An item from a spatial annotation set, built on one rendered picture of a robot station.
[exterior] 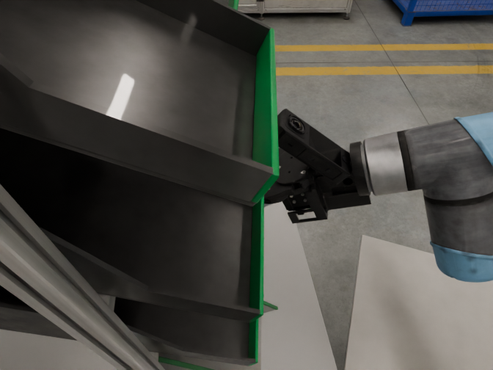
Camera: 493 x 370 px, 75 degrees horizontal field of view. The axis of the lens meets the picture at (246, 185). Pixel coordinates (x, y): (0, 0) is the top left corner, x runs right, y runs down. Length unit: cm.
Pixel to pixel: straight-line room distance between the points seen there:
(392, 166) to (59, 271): 34
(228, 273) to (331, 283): 155
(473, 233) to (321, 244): 152
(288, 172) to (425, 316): 57
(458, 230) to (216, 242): 28
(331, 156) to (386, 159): 6
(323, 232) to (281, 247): 110
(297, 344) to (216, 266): 53
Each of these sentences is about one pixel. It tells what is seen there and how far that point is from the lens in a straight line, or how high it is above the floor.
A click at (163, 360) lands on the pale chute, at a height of 118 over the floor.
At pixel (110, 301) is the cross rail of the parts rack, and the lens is 27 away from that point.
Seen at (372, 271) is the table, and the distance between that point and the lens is 91.
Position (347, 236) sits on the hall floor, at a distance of 199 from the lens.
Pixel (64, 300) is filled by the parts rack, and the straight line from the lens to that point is 20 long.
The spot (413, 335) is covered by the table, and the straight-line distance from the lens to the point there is 88.
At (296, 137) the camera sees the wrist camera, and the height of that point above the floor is 137.
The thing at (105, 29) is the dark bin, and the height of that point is 155.
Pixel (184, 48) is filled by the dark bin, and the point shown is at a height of 153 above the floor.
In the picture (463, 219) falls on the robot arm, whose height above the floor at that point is 132.
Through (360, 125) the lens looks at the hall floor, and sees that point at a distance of 272.
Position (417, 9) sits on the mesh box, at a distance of 444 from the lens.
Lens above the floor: 162
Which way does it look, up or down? 50 degrees down
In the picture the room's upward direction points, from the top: straight up
